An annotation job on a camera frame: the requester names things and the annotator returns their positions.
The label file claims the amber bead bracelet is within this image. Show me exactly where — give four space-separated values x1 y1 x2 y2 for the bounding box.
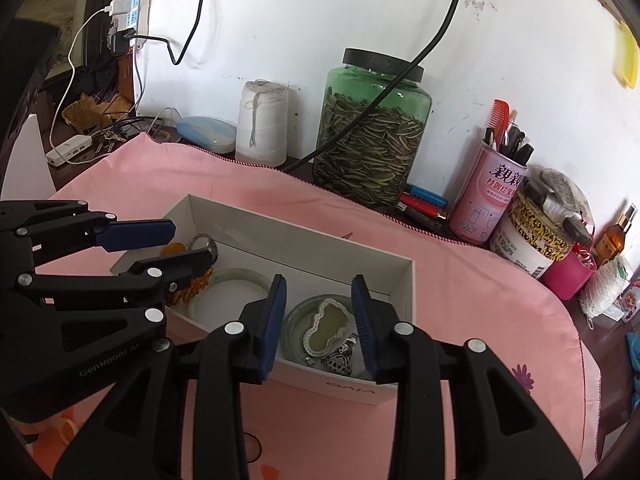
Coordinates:
159 242 216 307

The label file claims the white power bank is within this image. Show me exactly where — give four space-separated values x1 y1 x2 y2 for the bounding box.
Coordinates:
46 134 93 168

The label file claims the light green jade bangle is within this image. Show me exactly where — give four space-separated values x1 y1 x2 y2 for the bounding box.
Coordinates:
185 268 272 334

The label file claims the pink printed tablecloth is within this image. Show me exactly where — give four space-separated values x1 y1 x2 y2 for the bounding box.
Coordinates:
1 136 584 479

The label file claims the blue oval case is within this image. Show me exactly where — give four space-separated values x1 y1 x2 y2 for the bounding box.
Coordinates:
176 116 236 155

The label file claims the magenta plastic cup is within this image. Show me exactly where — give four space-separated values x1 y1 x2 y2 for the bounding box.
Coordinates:
541 248 597 300

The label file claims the white crochet bundle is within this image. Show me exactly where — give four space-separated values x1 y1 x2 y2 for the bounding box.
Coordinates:
578 254 632 322

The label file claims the white thread spool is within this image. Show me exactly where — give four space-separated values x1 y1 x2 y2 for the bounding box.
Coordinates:
235 79 288 167

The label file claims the white vivo cardboard box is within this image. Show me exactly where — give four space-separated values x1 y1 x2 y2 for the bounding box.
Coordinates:
165 195 416 405

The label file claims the amber perfume bottle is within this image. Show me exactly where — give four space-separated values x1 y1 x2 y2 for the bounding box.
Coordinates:
593 204 638 266

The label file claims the leopard pattern round tin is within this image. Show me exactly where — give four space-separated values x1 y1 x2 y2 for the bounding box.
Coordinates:
489 191 574 278

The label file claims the red marker pen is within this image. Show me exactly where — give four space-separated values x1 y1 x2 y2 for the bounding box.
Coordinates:
400 193 447 220

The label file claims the pink pen holder can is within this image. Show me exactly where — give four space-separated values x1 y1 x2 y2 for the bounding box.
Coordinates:
449 142 526 246

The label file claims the blue marker pen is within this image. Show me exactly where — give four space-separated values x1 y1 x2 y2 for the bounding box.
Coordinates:
405 184 448 209

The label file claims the white power strip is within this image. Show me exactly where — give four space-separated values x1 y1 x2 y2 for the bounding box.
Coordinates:
107 0 151 48

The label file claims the green glass seed jar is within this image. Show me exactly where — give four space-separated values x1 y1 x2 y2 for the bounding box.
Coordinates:
312 48 432 214

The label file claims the red comb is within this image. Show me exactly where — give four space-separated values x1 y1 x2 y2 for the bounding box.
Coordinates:
487 99 510 146

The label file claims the yellow agate ring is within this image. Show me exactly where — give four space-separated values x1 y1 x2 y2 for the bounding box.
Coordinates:
52 416 82 446

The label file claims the black wall charger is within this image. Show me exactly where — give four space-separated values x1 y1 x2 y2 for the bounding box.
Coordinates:
107 28 136 58

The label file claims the black power cable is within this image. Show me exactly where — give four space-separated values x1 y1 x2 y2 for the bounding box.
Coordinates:
282 0 475 172

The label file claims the yellow wall hook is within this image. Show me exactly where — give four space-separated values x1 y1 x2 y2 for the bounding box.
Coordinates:
614 22 639 89

